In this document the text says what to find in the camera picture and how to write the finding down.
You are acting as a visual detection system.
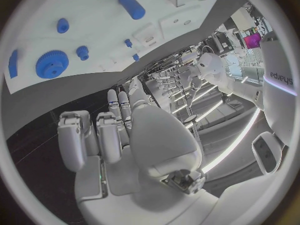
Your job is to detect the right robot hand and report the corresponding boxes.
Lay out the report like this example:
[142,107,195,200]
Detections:
[56,77,220,225]

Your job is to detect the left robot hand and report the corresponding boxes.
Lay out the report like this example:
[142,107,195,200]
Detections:
[178,64,205,98]

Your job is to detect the white task board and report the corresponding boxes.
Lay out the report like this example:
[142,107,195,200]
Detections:
[3,0,227,95]

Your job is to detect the monitor screen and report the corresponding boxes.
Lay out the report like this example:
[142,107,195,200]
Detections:
[242,32,263,50]

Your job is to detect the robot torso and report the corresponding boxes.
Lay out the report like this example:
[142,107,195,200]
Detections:
[258,30,300,137]

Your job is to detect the blue long cylinder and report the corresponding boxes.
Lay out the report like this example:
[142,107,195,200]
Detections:
[118,0,147,21]

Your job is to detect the small blue gear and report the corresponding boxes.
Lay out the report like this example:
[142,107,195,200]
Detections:
[75,45,90,61]

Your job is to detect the blue short peg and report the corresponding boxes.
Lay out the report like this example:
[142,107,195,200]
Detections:
[56,18,70,34]

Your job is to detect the large blue gear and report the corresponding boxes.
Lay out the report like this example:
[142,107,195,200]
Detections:
[35,49,70,80]

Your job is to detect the blue block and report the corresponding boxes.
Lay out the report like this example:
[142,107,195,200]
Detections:
[8,49,19,79]

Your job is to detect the white cable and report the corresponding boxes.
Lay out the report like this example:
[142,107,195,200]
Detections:
[200,44,215,56]

